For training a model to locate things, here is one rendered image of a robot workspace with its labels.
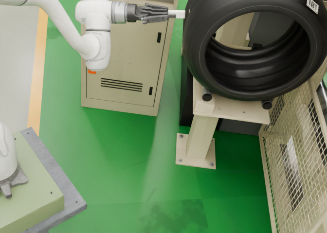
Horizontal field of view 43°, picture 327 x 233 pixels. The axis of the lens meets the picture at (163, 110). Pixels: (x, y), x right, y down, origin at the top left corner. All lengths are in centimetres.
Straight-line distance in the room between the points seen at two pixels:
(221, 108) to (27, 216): 99
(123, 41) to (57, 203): 123
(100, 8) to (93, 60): 21
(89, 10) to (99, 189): 123
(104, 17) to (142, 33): 85
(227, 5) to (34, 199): 103
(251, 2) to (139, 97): 149
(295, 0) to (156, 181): 149
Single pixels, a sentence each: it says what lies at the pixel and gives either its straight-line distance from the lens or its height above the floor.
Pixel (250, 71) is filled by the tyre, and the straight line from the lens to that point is 209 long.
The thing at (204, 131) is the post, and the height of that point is 28.
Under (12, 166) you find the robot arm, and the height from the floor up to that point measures 86.
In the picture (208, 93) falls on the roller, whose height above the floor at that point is 92.
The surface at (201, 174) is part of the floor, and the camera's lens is 276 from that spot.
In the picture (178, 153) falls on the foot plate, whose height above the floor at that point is 1.
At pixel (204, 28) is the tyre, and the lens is 165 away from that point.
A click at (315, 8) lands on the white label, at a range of 167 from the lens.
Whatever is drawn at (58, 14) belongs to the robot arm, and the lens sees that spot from 153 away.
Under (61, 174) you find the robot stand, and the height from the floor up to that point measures 65.
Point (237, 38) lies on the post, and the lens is 216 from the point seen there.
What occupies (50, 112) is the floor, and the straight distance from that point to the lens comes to 302.
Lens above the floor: 218
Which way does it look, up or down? 45 degrees down
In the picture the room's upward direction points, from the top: 11 degrees clockwise
